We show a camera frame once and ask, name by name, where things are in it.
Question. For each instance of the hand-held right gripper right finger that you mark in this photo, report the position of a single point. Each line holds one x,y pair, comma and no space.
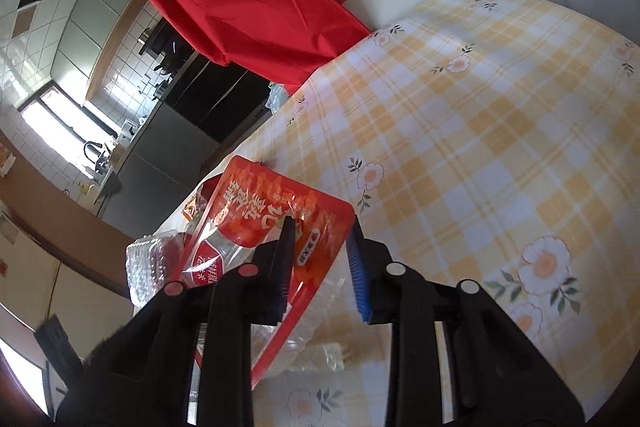
360,277

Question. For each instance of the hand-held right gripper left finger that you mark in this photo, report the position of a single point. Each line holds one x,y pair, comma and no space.
286,259

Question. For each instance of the red snack packet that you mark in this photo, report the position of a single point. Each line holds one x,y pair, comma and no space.
250,207

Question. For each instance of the clear plastic wrapper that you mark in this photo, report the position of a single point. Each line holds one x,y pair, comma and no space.
320,332

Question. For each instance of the clear plastic bottle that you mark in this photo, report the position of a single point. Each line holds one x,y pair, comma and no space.
150,262

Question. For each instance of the small white plastic bag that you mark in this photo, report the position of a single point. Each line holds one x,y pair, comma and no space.
275,97

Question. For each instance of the grey kitchen cabinet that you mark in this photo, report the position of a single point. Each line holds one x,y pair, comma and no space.
150,167

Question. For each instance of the black built-in oven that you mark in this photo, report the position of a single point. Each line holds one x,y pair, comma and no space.
220,97

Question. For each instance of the yellow checked tablecloth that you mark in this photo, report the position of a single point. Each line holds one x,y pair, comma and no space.
475,132

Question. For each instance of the kitchen faucet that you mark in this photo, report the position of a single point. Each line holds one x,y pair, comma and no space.
95,152

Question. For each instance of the grey wall cabinets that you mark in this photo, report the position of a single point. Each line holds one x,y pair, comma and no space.
95,17

